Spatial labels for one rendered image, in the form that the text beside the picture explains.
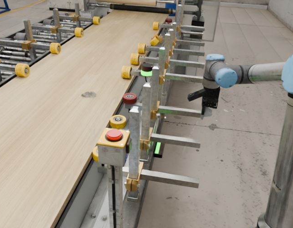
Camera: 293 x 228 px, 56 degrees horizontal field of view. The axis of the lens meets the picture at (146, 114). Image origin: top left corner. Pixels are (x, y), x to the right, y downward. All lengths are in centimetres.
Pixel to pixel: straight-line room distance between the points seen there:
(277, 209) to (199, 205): 127
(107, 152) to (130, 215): 53
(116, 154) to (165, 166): 176
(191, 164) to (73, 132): 143
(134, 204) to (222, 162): 150
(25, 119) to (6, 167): 34
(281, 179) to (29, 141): 98
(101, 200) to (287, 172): 82
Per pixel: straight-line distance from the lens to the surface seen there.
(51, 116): 144
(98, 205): 134
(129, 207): 122
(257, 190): 246
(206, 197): 226
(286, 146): 88
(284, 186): 93
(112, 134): 71
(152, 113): 150
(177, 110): 155
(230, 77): 130
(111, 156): 71
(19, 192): 108
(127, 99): 154
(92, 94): 158
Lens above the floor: 165
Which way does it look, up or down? 32 degrees down
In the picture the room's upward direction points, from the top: 3 degrees clockwise
